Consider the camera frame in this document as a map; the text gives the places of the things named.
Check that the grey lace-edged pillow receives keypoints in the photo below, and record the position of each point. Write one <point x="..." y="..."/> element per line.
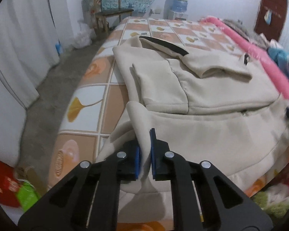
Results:
<point x="249" y="35"/>

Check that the beige jacket with black trim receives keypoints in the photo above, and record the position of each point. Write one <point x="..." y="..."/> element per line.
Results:
<point x="207" y="105"/>

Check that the brown cardboard box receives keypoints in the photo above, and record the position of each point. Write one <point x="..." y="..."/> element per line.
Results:
<point x="28" y="174"/>

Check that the small blue white box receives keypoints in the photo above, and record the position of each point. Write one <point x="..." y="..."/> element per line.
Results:
<point x="59" y="48"/>

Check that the dark red wooden door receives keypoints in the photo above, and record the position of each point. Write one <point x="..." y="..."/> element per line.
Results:
<point x="271" y="18"/>

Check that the white water dispenser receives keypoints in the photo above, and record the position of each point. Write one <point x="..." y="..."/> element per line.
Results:
<point x="171" y="15"/>

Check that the blue water bottle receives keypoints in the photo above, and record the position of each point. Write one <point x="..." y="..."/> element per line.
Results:
<point x="179" y="6"/>

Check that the blue cloth hanging on door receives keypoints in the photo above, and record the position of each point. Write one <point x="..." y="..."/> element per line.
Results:
<point x="267" y="17"/>

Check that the blue clothing pile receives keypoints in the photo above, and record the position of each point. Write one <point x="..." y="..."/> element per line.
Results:
<point x="281" y="58"/>

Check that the wooden chair with dark seat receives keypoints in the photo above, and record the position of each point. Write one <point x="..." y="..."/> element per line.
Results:
<point x="101" y="15"/>

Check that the green paper bag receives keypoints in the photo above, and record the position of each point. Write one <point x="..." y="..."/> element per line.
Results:
<point x="27" y="196"/>

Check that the white curtain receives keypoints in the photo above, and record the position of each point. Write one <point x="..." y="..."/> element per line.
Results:
<point x="27" y="51"/>

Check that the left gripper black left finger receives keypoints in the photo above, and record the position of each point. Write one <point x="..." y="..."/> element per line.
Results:
<point x="87" y="197"/>

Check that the red gift bag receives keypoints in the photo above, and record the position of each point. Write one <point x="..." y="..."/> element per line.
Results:
<point x="8" y="186"/>

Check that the orange white patterned bed sheet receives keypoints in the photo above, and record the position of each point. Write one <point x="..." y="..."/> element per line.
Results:
<point x="101" y="95"/>

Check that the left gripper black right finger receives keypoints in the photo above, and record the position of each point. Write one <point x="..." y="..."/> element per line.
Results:
<point x="203" y="198"/>

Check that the white plastic bag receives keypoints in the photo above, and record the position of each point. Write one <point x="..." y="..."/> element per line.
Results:
<point x="85" y="37"/>

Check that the pink floral blanket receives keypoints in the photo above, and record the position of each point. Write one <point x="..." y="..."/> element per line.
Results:
<point x="278" y="78"/>

